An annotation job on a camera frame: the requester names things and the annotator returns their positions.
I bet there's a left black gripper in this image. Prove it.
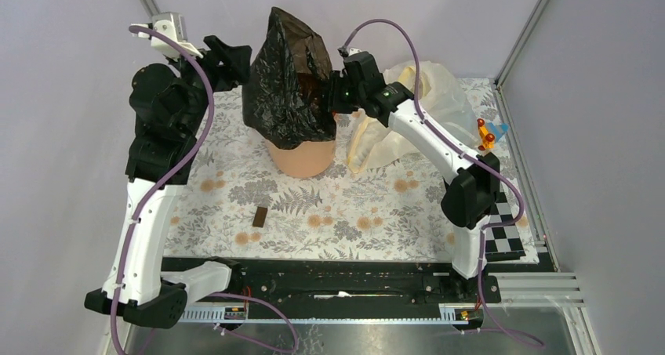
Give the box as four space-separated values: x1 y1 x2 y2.
166 34 252 136

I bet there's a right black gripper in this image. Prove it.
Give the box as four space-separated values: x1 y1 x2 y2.
318 71 365 115

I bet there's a translucent white trash bag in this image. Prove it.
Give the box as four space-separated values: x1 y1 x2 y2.
347 61 480 175

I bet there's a black trash bag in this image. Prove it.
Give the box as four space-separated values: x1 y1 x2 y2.
242 7 336 150

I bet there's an orange plastic trash bin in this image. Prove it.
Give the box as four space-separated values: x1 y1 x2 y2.
264 139 336 179

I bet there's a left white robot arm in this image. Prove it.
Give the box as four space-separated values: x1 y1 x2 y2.
84 35 252 328

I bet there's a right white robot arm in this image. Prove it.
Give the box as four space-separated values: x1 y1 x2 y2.
326 49 500 302

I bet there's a floral patterned table mat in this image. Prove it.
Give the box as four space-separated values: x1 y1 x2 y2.
164 76 541 264

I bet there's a red yellow toy vehicle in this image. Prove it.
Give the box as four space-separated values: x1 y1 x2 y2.
477 118 496 151

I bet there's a dark brown wooden block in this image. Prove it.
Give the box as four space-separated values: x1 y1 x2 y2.
252 207 268 228

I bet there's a blue toy piece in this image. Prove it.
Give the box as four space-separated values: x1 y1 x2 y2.
488 123 510 143

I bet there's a black white checkerboard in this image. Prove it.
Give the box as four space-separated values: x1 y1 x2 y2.
485 188 526 263

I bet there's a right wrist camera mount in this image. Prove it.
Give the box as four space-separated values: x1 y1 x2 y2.
337 46 362 59

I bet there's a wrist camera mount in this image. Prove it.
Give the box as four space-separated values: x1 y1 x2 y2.
337 46 362 59
130 12 203 60

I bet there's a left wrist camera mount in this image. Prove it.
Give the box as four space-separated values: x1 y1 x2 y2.
130 12 203 60

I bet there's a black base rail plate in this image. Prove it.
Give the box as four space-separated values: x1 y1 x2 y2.
161 258 557 321

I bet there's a slotted metal cable duct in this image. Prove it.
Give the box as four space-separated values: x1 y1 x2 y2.
178 304 470 325

